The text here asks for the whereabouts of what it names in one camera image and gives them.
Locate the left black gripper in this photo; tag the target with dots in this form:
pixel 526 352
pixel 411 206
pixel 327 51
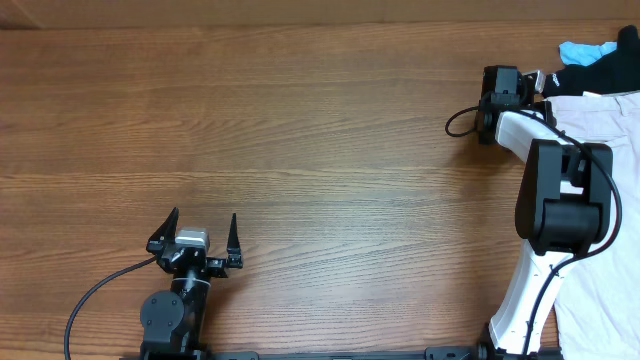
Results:
pixel 234 258

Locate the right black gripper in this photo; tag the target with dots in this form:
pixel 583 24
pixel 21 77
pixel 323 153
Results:
pixel 503 98

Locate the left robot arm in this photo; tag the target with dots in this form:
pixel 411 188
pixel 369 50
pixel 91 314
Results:
pixel 172 320

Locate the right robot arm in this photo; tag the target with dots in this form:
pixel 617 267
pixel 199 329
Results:
pixel 568 208

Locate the light blue garment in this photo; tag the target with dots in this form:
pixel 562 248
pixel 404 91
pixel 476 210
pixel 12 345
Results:
pixel 584 54

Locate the black garment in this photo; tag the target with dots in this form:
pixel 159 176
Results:
pixel 617 72

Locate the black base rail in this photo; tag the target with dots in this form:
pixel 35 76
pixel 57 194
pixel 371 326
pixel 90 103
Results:
pixel 345 355

